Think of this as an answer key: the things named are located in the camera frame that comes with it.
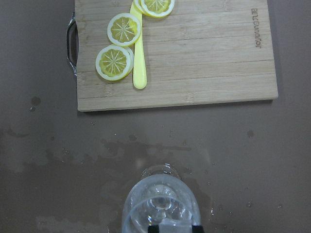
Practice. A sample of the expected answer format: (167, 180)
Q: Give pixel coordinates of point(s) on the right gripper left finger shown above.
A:
(153, 229)

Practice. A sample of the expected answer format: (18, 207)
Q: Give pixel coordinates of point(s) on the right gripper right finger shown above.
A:
(197, 229)

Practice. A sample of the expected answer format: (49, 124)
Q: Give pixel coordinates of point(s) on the clear wine glass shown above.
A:
(159, 194)

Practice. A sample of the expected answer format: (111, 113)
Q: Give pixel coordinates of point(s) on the bamboo cutting board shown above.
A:
(204, 51)

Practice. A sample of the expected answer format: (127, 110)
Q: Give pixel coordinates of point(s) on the lemon slice middle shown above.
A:
(124, 29)

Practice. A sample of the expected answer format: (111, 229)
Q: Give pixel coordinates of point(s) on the lemon slice far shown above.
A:
(155, 8)

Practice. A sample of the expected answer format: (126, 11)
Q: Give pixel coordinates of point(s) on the lemon slice near handle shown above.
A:
(113, 62)

